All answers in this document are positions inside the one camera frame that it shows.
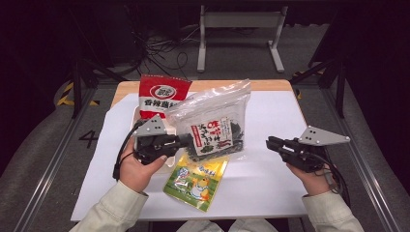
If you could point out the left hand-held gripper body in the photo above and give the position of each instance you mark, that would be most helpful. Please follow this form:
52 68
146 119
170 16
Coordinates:
151 129

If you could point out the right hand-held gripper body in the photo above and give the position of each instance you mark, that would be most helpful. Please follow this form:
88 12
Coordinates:
322 137

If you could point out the red seasoning packet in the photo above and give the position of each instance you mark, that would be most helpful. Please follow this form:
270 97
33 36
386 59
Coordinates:
164 92

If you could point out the clear bag of dried seaweed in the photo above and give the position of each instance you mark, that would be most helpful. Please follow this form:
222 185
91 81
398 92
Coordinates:
212 106

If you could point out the person's right hand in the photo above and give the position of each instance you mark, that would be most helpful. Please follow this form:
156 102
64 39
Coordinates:
314 183

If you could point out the person's left hand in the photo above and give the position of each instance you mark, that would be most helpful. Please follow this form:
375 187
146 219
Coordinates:
135 174

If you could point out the white sheet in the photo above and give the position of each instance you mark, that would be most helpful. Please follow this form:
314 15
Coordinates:
274 109

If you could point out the yellow green seasoning packet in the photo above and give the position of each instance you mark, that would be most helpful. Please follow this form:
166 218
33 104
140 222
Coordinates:
196 183

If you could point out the black metal stand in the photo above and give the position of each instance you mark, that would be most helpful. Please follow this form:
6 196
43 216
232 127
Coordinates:
340 90
77 87

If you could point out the person's right knee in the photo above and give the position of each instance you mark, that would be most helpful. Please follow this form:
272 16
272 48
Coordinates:
248 226

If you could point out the person's knee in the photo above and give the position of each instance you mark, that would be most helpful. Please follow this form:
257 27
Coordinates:
198 226
248 226

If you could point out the person's left knee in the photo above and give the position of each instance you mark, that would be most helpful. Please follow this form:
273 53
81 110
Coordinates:
198 226

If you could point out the yellow black hazard tape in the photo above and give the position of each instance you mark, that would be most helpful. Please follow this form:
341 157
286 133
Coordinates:
64 98

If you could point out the aluminium rail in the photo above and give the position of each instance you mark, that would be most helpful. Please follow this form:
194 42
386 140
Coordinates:
374 180
48 174

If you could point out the white metal stand frame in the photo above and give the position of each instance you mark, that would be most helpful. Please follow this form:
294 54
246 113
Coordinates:
240 19

